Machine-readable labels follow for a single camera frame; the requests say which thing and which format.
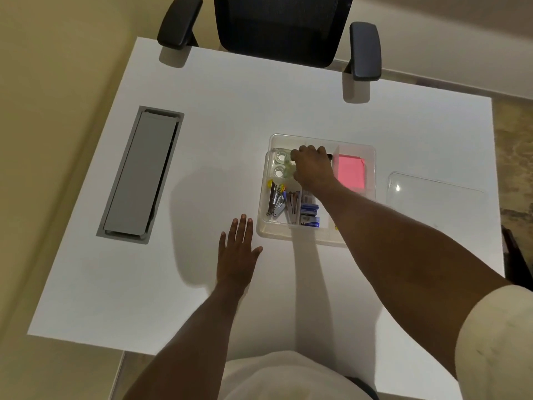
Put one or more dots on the person's right hand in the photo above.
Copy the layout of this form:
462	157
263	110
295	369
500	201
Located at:
314	168

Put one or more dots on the person's left hand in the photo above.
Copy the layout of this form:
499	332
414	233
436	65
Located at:
237	262

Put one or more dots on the clear tape roll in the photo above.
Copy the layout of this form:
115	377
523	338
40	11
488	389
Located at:
276	172
275	156

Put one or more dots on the clear plastic organizer box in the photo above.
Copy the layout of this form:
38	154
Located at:
275	235

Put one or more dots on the clear plastic lid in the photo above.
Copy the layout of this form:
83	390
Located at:
437	199

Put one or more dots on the person's left forearm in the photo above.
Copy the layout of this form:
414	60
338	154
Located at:
195	341

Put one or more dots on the person's right forearm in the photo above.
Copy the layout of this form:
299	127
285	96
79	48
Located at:
395	254

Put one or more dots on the person's cream shirt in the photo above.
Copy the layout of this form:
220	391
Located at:
491	341

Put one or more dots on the pink sticky note pad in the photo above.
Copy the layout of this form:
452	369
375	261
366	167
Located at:
352	172

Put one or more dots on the bundle of silver metal tools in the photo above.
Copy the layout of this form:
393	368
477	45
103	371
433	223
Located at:
275	206

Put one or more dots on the black mesh office chair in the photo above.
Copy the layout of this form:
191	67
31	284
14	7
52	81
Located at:
283	29

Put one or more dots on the black swivel chair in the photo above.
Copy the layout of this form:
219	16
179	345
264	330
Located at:
518	254

